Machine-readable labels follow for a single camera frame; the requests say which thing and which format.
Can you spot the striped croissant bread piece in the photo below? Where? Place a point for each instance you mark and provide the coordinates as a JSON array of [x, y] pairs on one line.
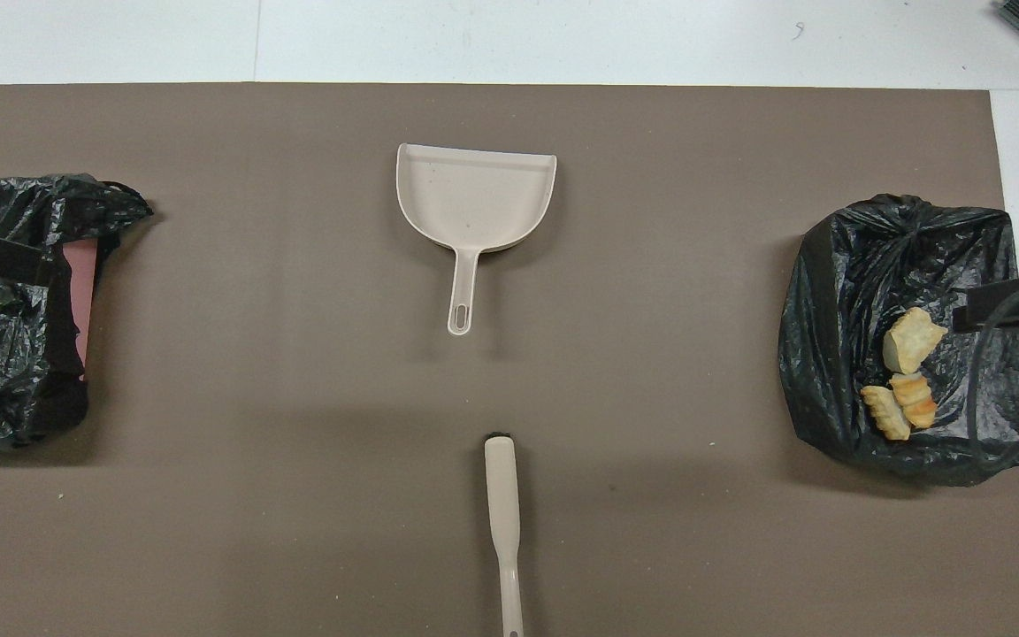
[[885, 411]]

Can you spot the orange crusted bread slice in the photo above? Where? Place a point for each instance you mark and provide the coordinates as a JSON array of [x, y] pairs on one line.
[[916, 402]]

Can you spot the loose black trash bag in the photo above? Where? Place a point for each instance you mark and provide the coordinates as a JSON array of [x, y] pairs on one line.
[[14, 389]]

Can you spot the beige hand brush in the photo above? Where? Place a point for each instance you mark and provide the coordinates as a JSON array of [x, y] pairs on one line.
[[502, 495]]

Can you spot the pink bin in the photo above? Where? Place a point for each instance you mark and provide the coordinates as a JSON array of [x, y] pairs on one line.
[[81, 301]]

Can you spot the taut black bag-lined bin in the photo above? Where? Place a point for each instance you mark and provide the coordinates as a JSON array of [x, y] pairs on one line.
[[863, 265]]

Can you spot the brown table mat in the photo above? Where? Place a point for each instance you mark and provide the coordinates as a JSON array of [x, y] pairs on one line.
[[518, 398]]

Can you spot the pale cream bread chunk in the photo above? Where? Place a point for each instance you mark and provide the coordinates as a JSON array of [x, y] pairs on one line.
[[912, 341]]

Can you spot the beige plastic dustpan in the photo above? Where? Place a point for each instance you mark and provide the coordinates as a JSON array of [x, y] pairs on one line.
[[474, 199]]

